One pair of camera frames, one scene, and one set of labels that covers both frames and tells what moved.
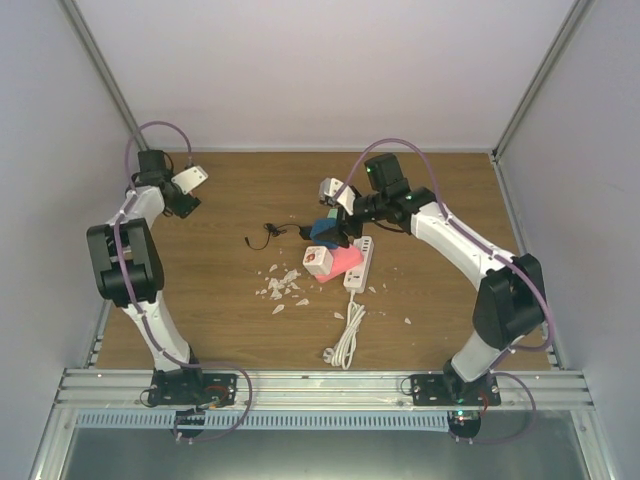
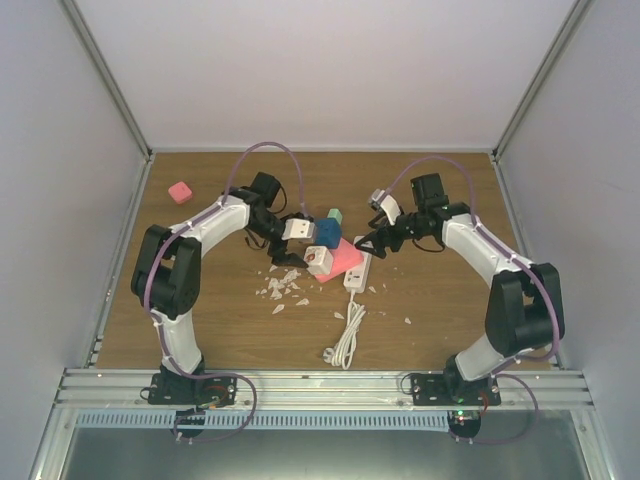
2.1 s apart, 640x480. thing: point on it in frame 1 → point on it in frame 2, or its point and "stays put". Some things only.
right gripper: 340,237 → 379,242
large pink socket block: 344,259 stays put
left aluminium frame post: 77,19 stays put
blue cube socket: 320,225 stays put
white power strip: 355,279 stays put
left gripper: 185,208 → 291,259
